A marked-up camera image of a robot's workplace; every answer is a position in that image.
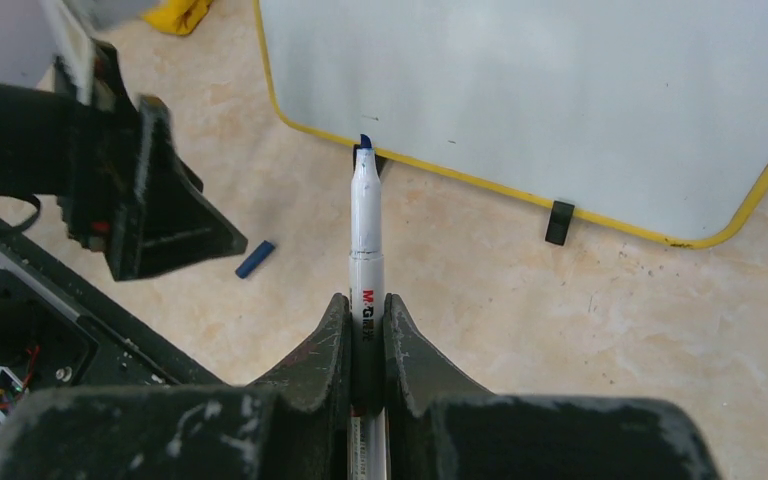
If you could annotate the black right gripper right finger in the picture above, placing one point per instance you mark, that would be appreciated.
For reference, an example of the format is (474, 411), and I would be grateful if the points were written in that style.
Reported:
(445, 425)

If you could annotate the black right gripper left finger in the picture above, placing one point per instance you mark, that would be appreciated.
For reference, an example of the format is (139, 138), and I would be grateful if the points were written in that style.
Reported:
(290, 423)

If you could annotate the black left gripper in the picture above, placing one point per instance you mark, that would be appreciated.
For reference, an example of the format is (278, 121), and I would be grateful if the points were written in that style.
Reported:
(130, 196)

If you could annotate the white blue marker pen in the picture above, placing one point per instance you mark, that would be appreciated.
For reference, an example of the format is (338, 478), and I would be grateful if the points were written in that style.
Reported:
(367, 305)

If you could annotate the blue marker cap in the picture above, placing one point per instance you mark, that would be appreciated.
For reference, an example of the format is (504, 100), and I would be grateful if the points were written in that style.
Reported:
(255, 259)

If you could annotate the yellow framed whiteboard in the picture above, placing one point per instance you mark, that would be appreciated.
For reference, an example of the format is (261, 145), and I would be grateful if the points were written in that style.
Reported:
(649, 117)

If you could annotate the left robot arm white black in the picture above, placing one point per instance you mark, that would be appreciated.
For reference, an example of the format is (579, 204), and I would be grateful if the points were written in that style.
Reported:
(33, 143)

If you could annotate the black whiteboard stand clip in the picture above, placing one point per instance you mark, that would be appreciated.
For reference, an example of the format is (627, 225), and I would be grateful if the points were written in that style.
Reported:
(560, 218)

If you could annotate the yellow cloth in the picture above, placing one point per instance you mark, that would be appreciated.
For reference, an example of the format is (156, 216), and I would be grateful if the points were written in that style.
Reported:
(177, 17)

